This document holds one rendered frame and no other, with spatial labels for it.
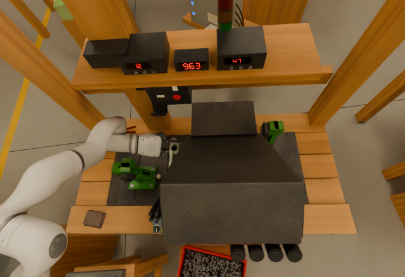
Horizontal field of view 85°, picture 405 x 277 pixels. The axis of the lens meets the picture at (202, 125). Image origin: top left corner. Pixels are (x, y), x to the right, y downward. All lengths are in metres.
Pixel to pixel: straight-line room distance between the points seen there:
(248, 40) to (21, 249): 0.86
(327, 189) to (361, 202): 1.11
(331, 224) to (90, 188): 1.32
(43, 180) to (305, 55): 0.91
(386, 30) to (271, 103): 1.74
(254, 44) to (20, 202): 0.80
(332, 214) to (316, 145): 0.39
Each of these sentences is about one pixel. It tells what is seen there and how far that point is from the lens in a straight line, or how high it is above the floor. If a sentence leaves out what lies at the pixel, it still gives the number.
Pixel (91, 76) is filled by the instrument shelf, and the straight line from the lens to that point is 0.94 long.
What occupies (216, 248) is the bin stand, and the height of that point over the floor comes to 0.80.
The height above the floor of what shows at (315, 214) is 0.90.
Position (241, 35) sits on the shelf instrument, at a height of 1.61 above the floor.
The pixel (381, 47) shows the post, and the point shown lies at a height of 1.52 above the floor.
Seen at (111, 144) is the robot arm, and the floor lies 1.32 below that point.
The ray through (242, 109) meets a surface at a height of 1.24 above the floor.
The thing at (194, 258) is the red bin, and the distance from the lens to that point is 1.30.
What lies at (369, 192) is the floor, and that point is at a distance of 2.57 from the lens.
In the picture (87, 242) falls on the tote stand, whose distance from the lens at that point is 1.89.
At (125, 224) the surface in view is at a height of 0.90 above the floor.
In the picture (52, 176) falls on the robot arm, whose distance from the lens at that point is 0.75.
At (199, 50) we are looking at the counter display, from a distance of 0.81.
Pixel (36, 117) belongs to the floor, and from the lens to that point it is 3.29.
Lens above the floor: 2.16
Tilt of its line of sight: 63 degrees down
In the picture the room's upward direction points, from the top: 9 degrees counter-clockwise
